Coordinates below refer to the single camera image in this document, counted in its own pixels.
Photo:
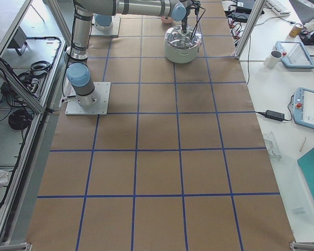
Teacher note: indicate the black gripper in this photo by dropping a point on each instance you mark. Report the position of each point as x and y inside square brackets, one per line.
[184, 22]

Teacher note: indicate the glass pot lid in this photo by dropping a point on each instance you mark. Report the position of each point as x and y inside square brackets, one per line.
[175, 38]

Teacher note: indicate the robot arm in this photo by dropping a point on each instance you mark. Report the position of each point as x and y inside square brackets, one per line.
[78, 74]
[174, 9]

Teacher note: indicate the mint green cooking pot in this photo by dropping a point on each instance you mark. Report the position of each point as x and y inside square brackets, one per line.
[180, 56]

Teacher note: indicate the pink bowl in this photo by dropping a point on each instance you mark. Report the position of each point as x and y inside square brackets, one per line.
[166, 20]

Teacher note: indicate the black electronics box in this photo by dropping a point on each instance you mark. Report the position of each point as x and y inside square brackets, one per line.
[244, 6]

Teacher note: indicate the white mug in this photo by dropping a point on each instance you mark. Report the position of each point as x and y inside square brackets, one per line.
[273, 58]

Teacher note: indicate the white keyboard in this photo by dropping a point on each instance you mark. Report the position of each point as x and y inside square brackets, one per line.
[278, 8]

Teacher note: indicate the yellow can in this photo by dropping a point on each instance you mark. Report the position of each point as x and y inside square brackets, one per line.
[296, 29]

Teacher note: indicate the upper teach pendant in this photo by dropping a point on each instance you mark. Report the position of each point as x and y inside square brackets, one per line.
[295, 55]

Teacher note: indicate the teach pendant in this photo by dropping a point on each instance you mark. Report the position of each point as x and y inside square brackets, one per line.
[303, 107]
[295, 55]

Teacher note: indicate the black power adapter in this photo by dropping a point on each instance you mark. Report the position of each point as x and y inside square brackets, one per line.
[274, 115]

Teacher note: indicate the clear plastic box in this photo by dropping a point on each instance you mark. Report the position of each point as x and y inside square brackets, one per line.
[271, 146]

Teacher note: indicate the lower teach pendant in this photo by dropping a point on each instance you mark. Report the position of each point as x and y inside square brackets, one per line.
[303, 107]

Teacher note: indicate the small black stand box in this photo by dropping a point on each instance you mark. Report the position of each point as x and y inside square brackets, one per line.
[18, 42]

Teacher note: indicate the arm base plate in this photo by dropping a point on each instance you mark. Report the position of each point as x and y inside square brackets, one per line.
[94, 104]
[105, 26]

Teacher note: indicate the aluminium frame post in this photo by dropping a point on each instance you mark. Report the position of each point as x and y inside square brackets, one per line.
[253, 18]

